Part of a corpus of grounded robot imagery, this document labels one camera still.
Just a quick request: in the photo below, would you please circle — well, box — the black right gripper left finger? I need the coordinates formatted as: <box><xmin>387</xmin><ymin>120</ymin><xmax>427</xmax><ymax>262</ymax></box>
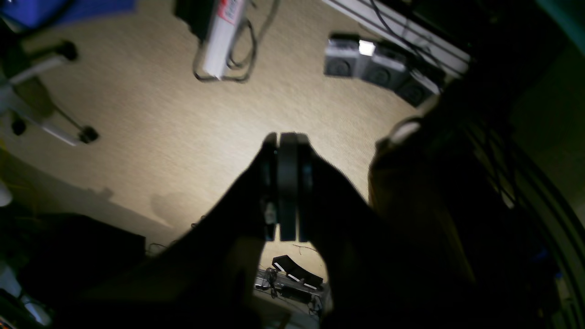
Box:
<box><xmin>152</xmin><ymin>133</ymin><xmax>277</xmax><ymax>329</ymax></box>

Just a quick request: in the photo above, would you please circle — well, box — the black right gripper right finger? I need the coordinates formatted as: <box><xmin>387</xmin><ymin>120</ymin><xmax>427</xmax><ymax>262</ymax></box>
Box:
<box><xmin>297</xmin><ymin>133</ymin><xmax>380</xmax><ymax>329</ymax></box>

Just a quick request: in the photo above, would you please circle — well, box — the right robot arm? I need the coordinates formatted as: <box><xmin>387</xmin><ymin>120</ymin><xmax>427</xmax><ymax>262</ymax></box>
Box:
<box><xmin>302</xmin><ymin>72</ymin><xmax>584</xmax><ymax>329</ymax></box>

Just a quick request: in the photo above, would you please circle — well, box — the white power strip on floor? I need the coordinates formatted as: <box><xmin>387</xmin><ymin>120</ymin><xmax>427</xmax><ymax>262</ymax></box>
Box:
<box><xmin>192</xmin><ymin>0</ymin><xmax>259</xmax><ymax>84</ymax></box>

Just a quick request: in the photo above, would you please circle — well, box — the office chair base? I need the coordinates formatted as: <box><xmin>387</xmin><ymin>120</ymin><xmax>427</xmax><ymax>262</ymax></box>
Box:
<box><xmin>0</xmin><ymin>40</ymin><xmax>100</xmax><ymax>146</ymax></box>

